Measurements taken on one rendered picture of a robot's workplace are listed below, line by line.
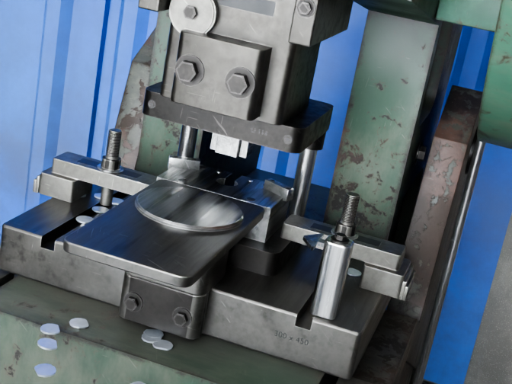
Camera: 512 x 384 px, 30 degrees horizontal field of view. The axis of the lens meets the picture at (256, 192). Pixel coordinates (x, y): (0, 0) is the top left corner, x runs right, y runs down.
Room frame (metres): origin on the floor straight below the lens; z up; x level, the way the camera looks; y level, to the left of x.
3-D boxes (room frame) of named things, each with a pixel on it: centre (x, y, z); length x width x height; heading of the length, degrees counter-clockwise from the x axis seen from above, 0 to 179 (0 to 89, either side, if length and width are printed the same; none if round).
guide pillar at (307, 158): (1.18, -0.06, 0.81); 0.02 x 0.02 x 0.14
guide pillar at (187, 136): (1.22, 0.10, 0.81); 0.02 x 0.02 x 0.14
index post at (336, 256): (0.97, -0.10, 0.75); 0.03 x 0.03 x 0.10; 75
